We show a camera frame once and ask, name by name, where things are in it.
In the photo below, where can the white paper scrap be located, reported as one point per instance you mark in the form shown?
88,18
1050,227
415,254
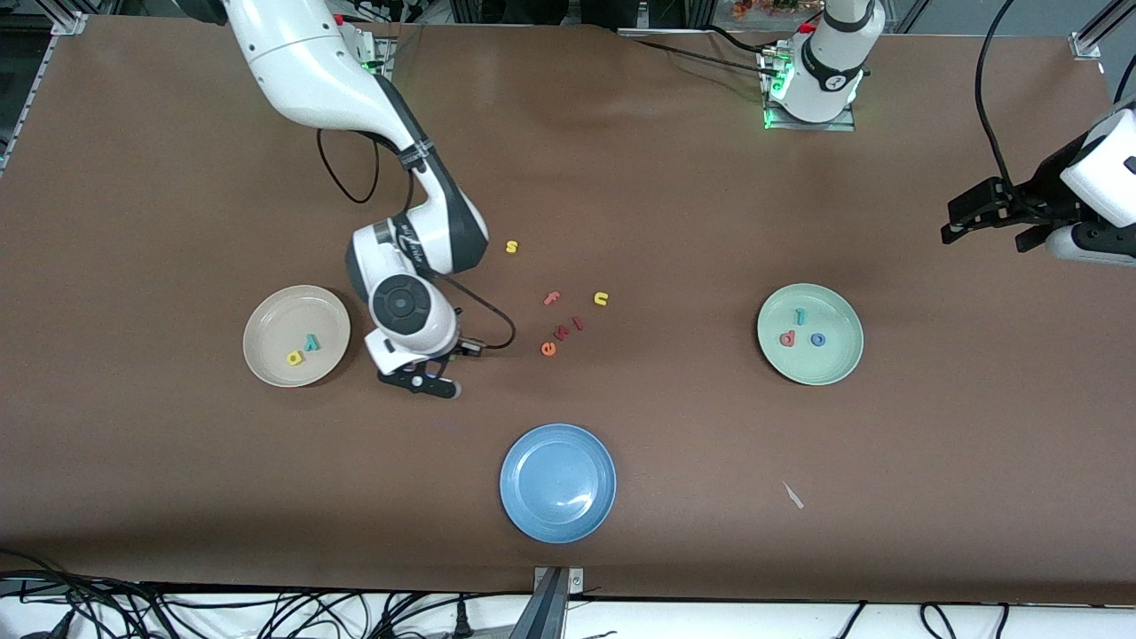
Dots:
792,495

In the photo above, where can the orange flower decoration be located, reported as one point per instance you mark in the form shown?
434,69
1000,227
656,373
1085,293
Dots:
754,9

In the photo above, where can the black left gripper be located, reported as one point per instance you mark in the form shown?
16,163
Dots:
1049,192

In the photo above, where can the light green plate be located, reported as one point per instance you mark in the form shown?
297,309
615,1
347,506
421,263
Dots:
825,359

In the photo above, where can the aluminium frame rail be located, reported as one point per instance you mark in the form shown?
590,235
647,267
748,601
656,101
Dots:
1087,44
71,22

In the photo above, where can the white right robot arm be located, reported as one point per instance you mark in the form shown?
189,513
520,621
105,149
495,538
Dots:
404,306

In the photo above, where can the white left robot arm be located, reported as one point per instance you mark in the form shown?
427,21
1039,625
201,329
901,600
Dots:
830,80

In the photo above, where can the blue plate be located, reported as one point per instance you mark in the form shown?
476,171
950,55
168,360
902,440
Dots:
557,484

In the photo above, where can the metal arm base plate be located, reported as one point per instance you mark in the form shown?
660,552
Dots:
382,53
812,126

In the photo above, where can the black power plug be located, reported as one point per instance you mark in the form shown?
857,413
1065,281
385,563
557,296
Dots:
461,621

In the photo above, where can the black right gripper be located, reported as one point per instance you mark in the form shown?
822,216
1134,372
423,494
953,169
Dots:
459,349

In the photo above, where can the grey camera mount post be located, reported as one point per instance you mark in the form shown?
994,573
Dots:
548,612

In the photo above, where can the beige plate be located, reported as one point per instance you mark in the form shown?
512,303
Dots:
284,328

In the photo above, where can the brown table mat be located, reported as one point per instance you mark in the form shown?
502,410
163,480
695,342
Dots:
568,177

